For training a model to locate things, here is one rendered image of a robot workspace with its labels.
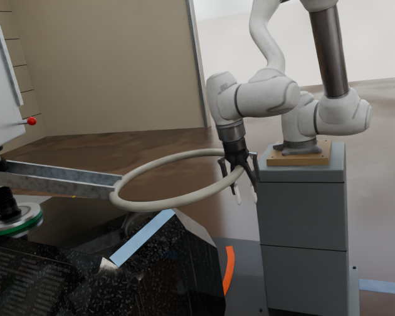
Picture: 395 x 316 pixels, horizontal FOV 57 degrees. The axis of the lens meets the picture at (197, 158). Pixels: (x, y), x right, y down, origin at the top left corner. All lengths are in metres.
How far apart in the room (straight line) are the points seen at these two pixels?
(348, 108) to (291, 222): 0.58
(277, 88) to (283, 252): 1.06
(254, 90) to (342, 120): 0.69
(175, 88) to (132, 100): 0.92
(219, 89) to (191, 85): 5.11
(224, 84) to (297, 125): 0.70
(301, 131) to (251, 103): 0.72
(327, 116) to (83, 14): 5.97
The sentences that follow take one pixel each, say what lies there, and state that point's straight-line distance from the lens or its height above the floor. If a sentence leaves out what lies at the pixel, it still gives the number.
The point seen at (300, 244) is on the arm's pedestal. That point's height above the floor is 0.42.
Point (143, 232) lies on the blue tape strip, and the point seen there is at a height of 0.85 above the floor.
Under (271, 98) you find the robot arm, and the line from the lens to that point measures 1.01.
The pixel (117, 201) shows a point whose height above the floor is 0.96.
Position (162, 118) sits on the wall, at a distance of 6.57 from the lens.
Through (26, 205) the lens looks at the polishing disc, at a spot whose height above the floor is 0.90.
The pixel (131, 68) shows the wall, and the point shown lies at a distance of 6.68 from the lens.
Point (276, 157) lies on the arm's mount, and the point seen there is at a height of 0.83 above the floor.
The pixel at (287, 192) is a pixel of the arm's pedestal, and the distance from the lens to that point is 1.72.
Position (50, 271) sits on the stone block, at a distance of 1.22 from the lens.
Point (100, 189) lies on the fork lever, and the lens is 1.29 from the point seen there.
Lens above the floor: 1.40
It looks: 18 degrees down
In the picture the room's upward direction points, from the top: 9 degrees counter-clockwise
